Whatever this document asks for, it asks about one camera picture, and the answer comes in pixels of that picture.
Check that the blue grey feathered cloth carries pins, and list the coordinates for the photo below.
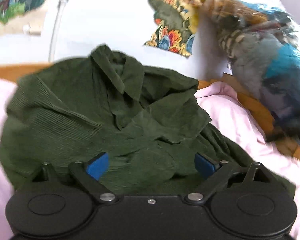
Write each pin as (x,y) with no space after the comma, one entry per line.
(262,44)

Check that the colourful floral pillow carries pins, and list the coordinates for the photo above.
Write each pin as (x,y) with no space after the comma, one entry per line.
(177,23)

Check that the pink bed sheet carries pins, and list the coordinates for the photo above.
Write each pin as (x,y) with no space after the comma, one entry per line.
(227,114)

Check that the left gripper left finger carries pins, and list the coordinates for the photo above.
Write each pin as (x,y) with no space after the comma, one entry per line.
(87,175)

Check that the dark green corduroy shirt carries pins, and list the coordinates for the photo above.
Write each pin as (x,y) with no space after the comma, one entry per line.
(145,118)

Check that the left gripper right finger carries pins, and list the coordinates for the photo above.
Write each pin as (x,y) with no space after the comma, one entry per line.
(215,175)

